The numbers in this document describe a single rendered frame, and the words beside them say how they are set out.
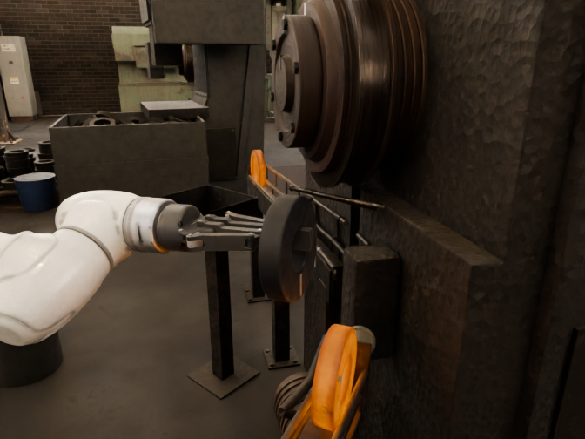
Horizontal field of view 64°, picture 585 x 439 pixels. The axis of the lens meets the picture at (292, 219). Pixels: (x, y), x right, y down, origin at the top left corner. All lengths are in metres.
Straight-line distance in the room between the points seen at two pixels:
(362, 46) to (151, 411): 1.41
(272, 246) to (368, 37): 0.46
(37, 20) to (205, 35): 7.93
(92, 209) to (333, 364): 0.44
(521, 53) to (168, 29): 3.05
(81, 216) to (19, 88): 9.86
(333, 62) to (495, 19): 0.29
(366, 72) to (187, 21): 2.81
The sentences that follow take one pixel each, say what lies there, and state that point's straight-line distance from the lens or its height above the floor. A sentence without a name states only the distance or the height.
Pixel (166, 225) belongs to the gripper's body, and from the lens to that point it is 0.73.
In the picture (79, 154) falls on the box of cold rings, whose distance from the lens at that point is 3.48.
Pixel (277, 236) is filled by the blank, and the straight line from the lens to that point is 0.61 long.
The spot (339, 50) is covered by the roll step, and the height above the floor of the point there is 1.18.
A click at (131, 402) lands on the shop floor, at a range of 1.89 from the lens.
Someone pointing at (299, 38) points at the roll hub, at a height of 1.20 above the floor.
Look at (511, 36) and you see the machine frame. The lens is 0.78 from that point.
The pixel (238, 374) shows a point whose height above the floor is 0.01.
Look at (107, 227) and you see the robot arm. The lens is 0.77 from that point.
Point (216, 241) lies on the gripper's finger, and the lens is 0.68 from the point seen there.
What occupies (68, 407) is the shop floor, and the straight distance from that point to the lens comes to 1.95.
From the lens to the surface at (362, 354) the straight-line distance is 0.82.
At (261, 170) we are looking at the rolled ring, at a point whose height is 0.69.
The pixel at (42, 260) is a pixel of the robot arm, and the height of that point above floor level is 0.91.
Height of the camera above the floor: 1.17
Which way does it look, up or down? 19 degrees down
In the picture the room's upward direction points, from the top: straight up
